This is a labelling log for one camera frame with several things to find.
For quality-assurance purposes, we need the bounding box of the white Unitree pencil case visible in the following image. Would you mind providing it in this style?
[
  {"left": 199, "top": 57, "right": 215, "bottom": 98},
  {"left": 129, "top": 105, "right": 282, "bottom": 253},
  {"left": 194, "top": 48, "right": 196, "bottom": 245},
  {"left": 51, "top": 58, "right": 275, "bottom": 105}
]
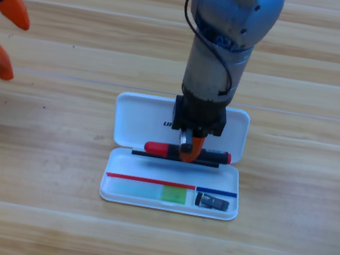
[{"left": 97, "top": 88, "right": 255, "bottom": 224}]

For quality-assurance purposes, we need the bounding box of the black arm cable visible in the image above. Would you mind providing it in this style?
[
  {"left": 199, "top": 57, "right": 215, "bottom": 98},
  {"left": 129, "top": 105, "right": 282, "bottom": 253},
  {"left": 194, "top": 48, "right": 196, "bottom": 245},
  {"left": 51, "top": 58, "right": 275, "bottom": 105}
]
[{"left": 171, "top": 0, "right": 245, "bottom": 95}]

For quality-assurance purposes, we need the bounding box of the red and black marker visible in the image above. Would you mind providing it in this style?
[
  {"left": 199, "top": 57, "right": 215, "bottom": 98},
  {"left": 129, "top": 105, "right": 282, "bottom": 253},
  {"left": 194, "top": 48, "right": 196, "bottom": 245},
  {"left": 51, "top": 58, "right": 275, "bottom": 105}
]
[{"left": 143, "top": 139, "right": 233, "bottom": 166}]

